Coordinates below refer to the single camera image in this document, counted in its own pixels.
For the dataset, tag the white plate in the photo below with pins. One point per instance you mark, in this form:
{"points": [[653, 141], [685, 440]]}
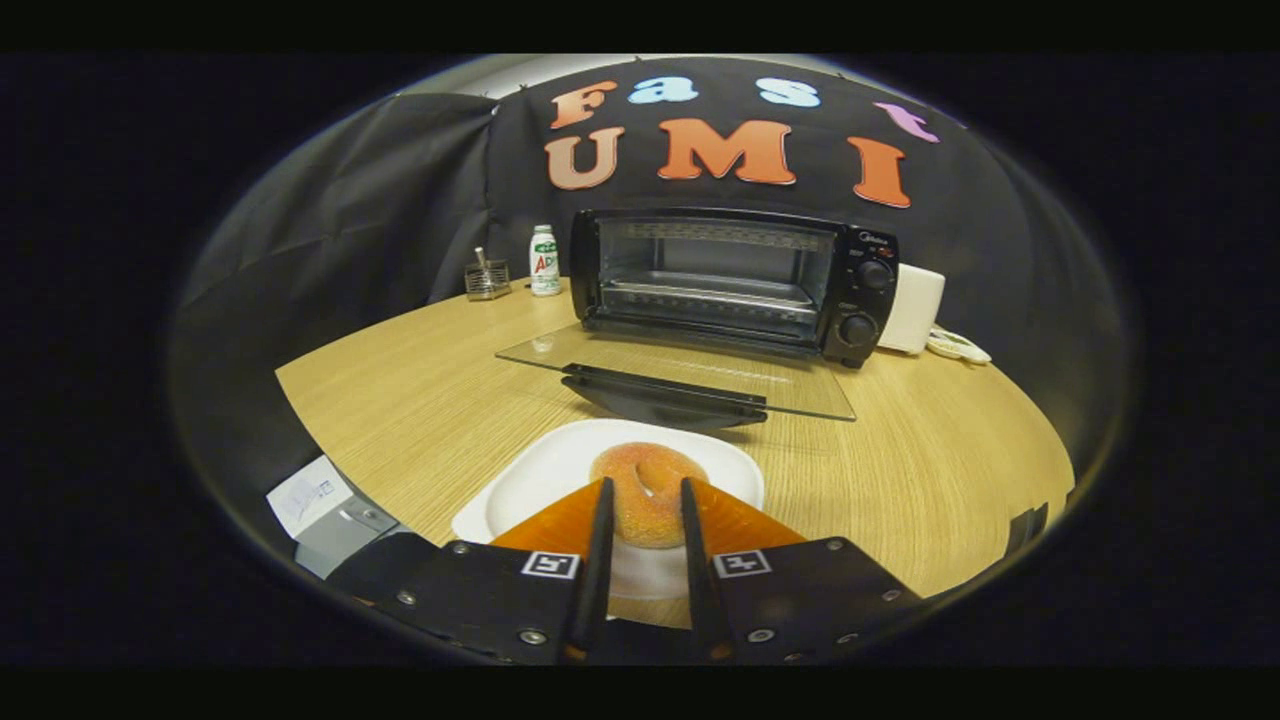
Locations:
{"points": [[540, 470]]}

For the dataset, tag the small clear utensil holder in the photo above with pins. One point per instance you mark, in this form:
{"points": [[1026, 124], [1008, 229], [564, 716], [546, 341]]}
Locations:
{"points": [[488, 282]]}

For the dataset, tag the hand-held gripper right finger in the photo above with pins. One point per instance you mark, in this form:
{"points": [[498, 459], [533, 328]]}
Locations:
{"points": [[700, 570]]}

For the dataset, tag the round sugared donut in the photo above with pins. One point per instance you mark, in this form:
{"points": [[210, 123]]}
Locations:
{"points": [[645, 505]]}

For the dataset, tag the black backdrop cloth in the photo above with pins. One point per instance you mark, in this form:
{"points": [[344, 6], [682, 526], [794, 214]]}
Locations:
{"points": [[400, 200]]}

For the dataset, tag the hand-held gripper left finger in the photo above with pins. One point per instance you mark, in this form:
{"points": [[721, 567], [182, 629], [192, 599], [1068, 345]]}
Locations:
{"points": [[595, 570]]}

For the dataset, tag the white toaster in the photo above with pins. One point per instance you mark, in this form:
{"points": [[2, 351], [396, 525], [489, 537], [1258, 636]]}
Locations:
{"points": [[915, 305]]}

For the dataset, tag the grey box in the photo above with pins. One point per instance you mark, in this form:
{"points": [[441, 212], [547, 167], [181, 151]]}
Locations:
{"points": [[350, 535]]}

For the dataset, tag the white bottle green label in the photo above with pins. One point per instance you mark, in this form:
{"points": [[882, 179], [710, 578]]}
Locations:
{"points": [[545, 265]]}

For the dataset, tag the black toaster oven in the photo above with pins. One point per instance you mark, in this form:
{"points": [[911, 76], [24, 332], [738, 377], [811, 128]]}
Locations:
{"points": [[862, 300]]}

